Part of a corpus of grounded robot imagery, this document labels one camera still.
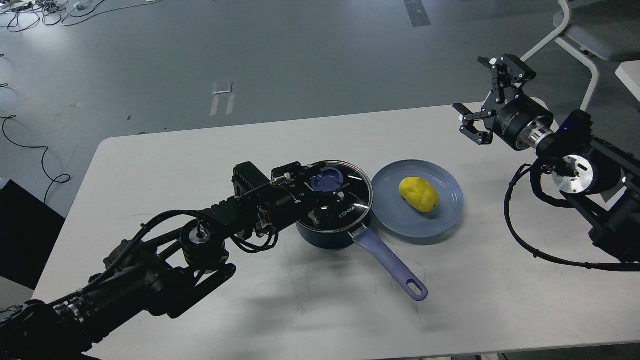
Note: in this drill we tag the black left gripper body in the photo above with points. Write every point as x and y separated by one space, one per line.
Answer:
290 197

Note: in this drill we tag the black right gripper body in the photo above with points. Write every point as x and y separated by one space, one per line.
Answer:
515 116

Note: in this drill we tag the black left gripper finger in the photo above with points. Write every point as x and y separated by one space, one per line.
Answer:
324 214
326 177

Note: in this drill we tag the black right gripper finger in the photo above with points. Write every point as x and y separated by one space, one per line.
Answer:
508 76
476 126

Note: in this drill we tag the glass pot lid blue knob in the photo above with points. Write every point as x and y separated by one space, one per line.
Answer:
358 199

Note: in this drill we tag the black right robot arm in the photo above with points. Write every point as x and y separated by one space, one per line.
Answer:
573 168

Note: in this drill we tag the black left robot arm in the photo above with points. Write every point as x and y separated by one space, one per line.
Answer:
174 261

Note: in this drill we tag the blue round plate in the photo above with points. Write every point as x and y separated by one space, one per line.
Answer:
401 220

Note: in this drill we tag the white office chair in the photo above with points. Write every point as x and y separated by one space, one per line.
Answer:
606 29

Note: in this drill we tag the white table right edge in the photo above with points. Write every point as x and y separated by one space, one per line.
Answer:
628 73

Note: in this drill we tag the black box left edge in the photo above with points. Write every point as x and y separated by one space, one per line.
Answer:
29 230

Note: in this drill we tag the dark blue saucepan purple handle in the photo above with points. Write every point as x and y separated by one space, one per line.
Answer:
365 237

